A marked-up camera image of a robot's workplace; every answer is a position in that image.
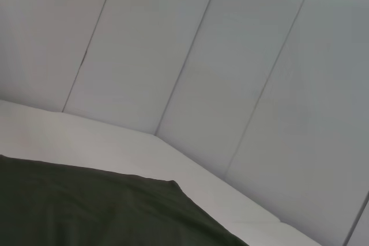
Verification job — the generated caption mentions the dark green FREE! t-shirt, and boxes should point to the dark green FREE! t-shirt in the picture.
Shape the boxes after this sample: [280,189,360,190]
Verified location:
[0,153,250,246]

